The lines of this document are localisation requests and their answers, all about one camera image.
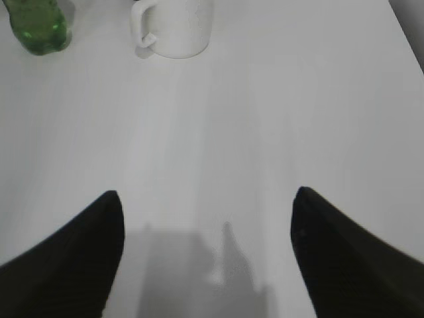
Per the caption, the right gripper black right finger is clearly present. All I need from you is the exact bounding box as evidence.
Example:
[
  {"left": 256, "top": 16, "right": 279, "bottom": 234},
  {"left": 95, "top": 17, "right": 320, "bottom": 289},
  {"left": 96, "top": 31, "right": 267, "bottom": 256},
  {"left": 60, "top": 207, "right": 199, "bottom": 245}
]
[{"left": 290, "top": 187, "right": 423, "bottom": 317}]

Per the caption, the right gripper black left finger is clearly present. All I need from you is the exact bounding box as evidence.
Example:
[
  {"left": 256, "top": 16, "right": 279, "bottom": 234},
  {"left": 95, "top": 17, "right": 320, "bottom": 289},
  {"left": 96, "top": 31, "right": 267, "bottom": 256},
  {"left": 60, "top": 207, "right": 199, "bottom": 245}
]
[{"left": 1, "top": 190, "right": 125, "bottom": 317}]

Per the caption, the green plastic bottle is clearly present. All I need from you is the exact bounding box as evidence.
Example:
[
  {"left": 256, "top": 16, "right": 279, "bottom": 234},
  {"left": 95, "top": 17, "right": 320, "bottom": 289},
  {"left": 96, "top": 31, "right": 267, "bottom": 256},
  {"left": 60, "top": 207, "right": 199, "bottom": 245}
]
[{"left": 3, "top": 0, "right": 72, "bottom": 56}]

